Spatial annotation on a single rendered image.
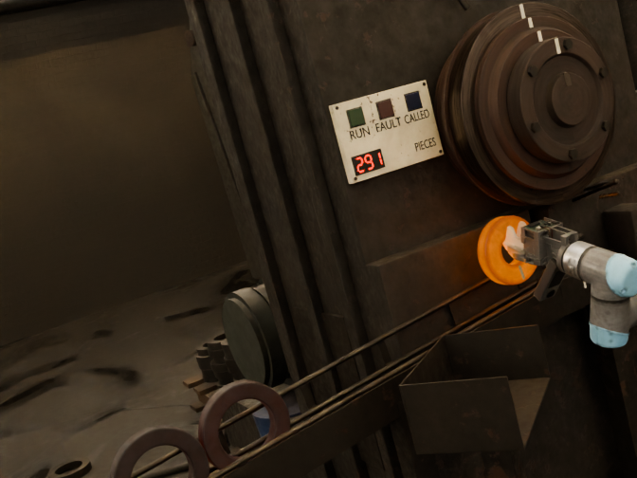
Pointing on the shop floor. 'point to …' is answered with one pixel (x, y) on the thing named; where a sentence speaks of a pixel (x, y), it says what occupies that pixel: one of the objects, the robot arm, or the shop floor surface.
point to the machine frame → (394, 210)
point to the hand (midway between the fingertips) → (506, 242)
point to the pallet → (212, 370)
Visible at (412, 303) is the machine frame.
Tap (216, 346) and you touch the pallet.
